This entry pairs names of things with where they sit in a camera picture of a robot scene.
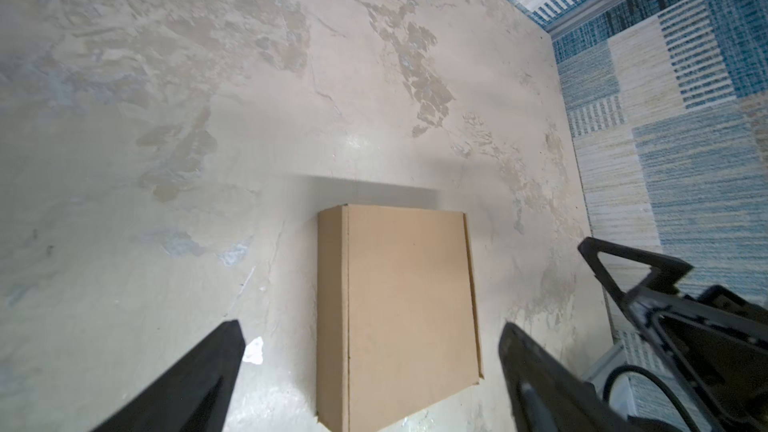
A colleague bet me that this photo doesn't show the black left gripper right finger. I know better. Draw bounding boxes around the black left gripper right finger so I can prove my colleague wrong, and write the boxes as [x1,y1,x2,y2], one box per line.
[498,322,638,431]

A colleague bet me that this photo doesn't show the brown cardboard box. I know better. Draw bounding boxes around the brown cardboard box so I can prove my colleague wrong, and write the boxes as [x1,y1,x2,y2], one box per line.
[316,204,484,431]

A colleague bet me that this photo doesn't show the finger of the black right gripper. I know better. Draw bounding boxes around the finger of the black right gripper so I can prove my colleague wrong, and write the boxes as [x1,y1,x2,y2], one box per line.
[578,237,695,312]
[623,285,767,431]

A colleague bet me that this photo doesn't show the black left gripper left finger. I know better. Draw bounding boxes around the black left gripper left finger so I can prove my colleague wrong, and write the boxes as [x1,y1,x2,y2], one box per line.
[95,320,245,431]

